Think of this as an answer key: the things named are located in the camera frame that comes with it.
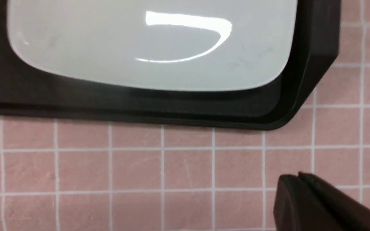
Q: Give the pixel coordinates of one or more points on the black serving tray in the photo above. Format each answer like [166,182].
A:
[26,91]

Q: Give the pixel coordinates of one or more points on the large white square plate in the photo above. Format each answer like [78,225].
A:
[173,45]

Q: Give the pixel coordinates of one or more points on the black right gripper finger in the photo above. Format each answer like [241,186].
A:
[305,202]

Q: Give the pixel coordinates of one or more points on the pink checkered tablecloth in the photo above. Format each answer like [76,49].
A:
[70,175]

